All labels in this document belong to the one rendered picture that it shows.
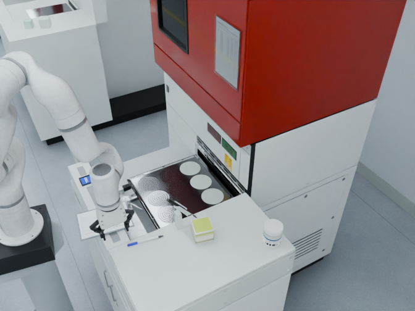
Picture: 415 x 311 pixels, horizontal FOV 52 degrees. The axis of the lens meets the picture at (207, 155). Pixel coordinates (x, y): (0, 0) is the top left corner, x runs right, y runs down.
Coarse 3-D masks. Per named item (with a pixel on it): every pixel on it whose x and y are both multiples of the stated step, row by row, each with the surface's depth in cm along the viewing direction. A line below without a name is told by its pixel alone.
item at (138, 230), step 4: (120, 196) 191; (128, 208) 186; (132, 208) 186; (136, 216) 182; (136, 220) 180; (136, 224) 179; (140, 224) 179; (128, 228) 177; (132, 228) 177; (136, 228) 177; (140, 228) 177; (144, 228) 177; (128, 232) 175; (132, 232) 175; (136, 232) 175; (140, 232) 175; (144, 232) 175; (132, 236) 174; (136, 236) 174
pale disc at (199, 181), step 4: (196, 176) 199; (200, 176) 199; (204, 176) 199; (208, 176) 199; (192, 180) 197; (196, 180) 197; (200, 180) 197; (204, 180) 197; (208, 180) 197; (192, 184) 195; (196, 184) 195; (200, 184) 195; (204, 184) 195; (208, 184) 195; (196, 188) 192; (200, 188) 192; (204, 188) 192
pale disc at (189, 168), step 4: (184, 164) 205; (188, 164) 205; (192, 164) 205; (196, 164) 205; (180, 168) 203; (184, 168) 203; (188, 168) 203; (192, 168) 203; (196, 168) 203; (200, 168) 203; (184, 172) 201; (188, 172) 201; (192, 172) 201; (196, 172) 201
